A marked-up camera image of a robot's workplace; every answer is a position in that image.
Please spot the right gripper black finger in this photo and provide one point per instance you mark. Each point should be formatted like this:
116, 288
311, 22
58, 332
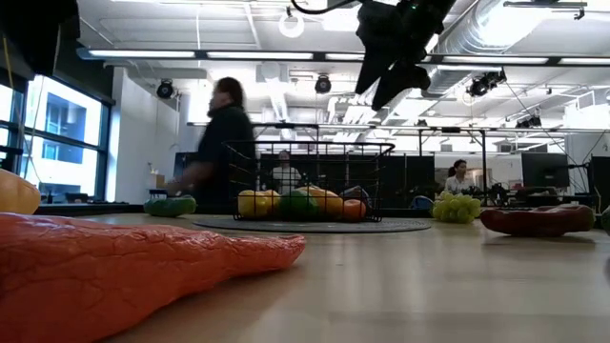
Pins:
400, 83
372, 71

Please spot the green grapes bunch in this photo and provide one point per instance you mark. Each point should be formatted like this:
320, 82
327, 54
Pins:
456, 208

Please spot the green lime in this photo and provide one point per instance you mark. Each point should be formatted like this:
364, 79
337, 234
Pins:
298, 206

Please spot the yellow bell pepper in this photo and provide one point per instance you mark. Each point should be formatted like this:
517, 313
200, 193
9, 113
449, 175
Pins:
251, 204

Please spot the green cucumber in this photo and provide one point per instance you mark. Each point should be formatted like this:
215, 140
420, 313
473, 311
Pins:
171, 206

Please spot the dark green avocado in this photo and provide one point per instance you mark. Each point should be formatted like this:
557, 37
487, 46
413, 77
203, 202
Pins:
606, 220

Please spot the orange carrot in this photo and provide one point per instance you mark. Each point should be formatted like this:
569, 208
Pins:
119, 267

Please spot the yellow orange mango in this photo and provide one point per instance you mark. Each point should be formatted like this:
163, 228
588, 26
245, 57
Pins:
16, 195

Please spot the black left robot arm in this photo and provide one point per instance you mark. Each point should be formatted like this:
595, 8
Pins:
38, 33

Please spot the black ceiling spotlight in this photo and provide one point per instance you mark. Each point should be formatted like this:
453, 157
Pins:
165, 89
483, 85
529, 121
323, 85

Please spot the white round ceiling lamp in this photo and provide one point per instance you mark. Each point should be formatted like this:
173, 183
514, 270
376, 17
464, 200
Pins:
281, 26

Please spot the person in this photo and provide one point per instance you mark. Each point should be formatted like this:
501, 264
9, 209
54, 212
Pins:
285, 174
458, 178
224, 138

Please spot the blue chair back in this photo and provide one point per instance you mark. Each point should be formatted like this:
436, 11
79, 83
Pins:
421, 202

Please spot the round grey woven mat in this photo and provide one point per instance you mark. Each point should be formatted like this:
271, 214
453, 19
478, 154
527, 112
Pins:
310, 226

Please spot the black computer monitor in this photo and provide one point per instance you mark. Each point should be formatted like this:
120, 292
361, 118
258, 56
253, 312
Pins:
601, 178
544, 169

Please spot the long white light bar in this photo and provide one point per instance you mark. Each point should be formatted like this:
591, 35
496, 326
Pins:
143, 54

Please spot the brown cardboard box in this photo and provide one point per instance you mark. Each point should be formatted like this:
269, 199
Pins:
158, 181

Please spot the large glass window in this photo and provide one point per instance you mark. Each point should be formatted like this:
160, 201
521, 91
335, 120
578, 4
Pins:
62, 143

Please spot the black background station frame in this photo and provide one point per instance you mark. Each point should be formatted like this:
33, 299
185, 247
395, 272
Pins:
429, 129

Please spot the silver air duct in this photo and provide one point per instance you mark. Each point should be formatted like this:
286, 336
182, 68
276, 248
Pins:
476, 28

